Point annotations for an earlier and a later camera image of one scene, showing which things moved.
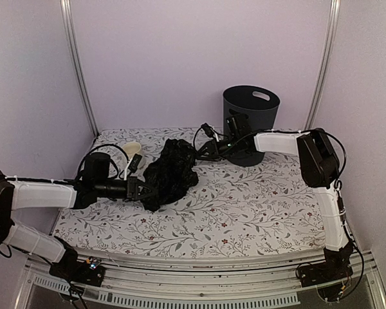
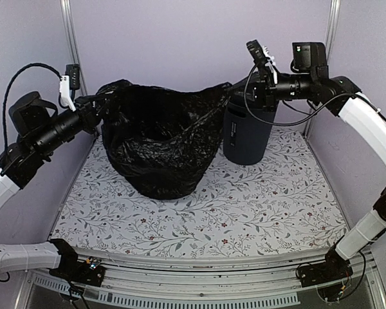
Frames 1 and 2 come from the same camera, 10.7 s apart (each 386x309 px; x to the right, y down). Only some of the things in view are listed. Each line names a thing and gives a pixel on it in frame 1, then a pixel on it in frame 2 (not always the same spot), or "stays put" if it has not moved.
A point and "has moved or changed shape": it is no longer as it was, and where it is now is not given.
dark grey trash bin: (260, 105) stays put
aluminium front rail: (257, 282) stays put
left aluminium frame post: (65, 8) stays put
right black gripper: (213, 151) to (266, 98)
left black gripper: (132, 187) to (92, 116)
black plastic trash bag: (174, 170) has moved or changed shape
